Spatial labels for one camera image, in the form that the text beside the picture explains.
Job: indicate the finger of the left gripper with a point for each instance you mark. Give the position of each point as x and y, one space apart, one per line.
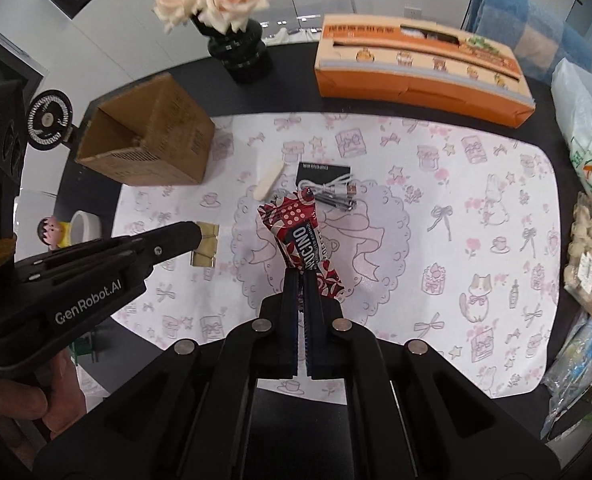
168 242

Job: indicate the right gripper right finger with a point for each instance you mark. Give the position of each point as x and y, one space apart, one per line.
319 313

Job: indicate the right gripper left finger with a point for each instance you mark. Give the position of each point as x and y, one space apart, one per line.
288 324

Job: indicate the red patterned snack packet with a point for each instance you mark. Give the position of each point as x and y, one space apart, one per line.
292 219

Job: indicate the beige nail file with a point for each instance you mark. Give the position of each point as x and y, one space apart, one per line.
266 183

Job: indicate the person's left hand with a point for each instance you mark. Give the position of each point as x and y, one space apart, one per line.
64 406

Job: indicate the gold wrapped candy block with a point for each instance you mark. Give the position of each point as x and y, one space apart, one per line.
204 255

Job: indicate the white tape roll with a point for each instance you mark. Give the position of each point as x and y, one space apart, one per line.
84 227

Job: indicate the cartoon boy figurine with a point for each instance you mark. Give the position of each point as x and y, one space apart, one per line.
53 233

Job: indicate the brown cardboard box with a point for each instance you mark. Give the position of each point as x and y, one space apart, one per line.
153 134

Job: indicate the small black card box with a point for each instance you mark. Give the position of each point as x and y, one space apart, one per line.
323 177

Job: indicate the black desk fan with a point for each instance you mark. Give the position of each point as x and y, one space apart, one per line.
49 120

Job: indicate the white pink patterned mat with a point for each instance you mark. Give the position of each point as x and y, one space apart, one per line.
454 239

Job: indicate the black ribbed vase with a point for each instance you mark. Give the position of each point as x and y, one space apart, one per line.
243 54

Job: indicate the clear blue plastic bag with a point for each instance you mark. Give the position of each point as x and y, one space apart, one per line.
570 375

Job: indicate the bag of garlic snacks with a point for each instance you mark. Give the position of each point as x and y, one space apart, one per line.
578 271

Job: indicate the orange cling film box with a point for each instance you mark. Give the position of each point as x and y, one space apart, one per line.
421 63

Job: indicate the white plastic bag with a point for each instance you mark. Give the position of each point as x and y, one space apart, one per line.
572 95

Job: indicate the blue checkered towel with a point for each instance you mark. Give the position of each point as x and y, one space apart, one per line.
538 38

